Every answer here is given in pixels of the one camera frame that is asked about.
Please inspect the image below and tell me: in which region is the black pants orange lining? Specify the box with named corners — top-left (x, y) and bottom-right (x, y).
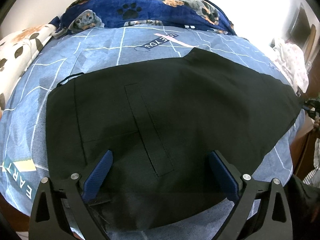
top-left (46, 48), bottom-right (303, 231)

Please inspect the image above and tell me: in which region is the blue grid bed sheet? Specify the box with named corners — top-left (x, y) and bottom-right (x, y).
top-left (1, 25), bottom-right (305, 239)

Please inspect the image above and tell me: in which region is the white pink patterned cloth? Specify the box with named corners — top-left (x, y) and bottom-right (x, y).
top-left (271, 39), bottom-right (309, 93)

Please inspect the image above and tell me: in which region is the white floral pillow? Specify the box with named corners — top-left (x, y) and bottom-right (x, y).
top-left (0, 24), bottom-right (56, 110)

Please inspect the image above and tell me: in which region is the navy dog print blanket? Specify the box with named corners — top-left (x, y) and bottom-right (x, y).
top-left (53, 0), bottom-right (235, 38)

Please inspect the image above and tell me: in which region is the dark wooden door frame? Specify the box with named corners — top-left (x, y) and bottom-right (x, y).
top-left (289, 4), bottom-right (317, 63)

